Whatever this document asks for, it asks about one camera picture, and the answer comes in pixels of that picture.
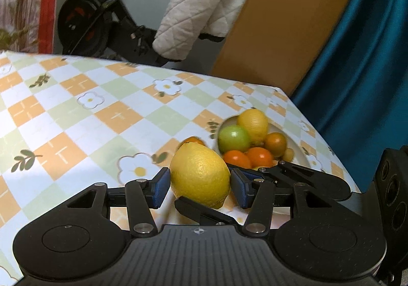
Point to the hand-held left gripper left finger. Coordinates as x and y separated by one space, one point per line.
161 188

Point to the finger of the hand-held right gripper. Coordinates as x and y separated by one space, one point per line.
318 181
204 212

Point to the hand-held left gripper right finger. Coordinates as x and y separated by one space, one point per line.
240 190

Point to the bright orange tangerine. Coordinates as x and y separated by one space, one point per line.
236 159
259 157

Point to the beige round plate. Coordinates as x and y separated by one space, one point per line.
302 152

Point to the large yellow lemon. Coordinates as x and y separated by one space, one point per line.
199 174

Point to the small tan fruit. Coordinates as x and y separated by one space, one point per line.
288 154

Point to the dark orange tangerine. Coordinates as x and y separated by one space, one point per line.
191 141
275 144

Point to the checkered floral tablecloth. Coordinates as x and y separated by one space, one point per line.
79 126

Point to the blue curtain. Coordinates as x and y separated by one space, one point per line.
366 66

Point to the wooden board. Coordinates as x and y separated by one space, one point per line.
287 18

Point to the black exercise bike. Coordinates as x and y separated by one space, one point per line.
86 18

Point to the white quilted jacket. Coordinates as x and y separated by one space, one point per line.
197 2

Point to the red printed backdrop with plants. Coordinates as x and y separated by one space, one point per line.
25 2

